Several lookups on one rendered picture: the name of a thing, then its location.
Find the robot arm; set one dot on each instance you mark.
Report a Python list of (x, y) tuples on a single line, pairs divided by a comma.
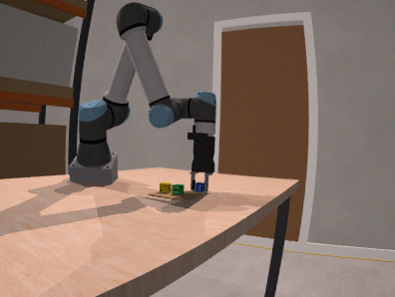
[(96, 117)]

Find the tan flat mat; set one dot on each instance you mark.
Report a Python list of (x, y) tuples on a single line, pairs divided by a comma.
[(187, 196)]

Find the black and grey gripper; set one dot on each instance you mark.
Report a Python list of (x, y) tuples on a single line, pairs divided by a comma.
[(203, 138)]

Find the green die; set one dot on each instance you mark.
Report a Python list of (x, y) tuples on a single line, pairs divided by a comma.
[(178, 189)]

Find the blue die with white pips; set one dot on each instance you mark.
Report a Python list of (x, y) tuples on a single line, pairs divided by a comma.
[(198, 186)]

